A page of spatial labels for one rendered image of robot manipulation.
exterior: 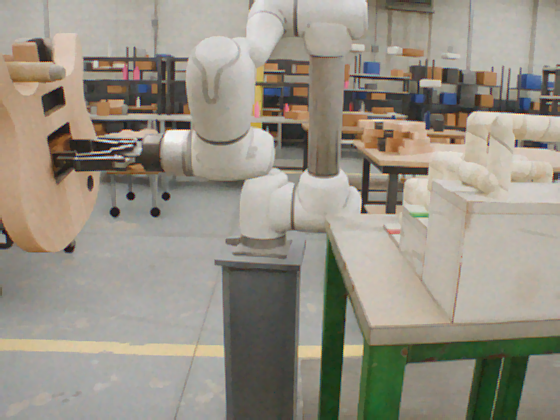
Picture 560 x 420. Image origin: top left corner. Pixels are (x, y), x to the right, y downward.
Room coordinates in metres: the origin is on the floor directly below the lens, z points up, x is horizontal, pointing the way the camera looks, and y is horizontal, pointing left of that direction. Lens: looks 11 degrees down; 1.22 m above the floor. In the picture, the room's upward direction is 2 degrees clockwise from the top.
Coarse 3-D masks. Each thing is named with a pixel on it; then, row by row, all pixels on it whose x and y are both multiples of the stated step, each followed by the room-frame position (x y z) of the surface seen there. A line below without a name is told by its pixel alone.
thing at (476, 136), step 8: (472, 128) 0.64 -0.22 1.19; (480, 128) 0.64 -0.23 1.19; (472, 136) 0.64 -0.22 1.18; (480, 136) 0.64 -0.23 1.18; (472, 144) 0.64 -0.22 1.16; (480, 144) 0.64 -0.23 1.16; (472, 152) 0.64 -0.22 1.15; (480, 152) 0.64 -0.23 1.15; (464, 160) 0.65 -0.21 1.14; (472, 160) 0.64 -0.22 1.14; (480, 160) 0.64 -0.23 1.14; (464, 184) 0.64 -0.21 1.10
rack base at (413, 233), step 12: (408, 204) 0.84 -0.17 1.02; (408, 216) 0.80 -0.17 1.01; (408, 228) 0.79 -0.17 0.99; (420, 228) 0.72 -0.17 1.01; (408, 240) 0.78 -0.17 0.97; (420, 240) 0.71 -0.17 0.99; (408, 252) 0.77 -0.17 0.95; (420, 252) 0.71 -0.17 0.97; (420, 264) 0.70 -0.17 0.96; (420, 276) 0.69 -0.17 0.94
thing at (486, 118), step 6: (474, 114) 0.64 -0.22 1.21; (480, 114) 0.64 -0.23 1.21; (486, 114) 0.64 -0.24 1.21; (492, 114) 0.64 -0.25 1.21; (498, 114) 0.65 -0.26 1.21; (510, 114) 0.65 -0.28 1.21; (516, 114) 0.65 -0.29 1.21; (522, 114) 0.66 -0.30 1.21; (468, 120) 0.65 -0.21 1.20; (474, 120) 0.64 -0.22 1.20; (480, 120) 0.64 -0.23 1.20; (486, 120) 0.64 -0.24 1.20; (492, 120) 0.64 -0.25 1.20; (486, 126) 0.64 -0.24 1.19
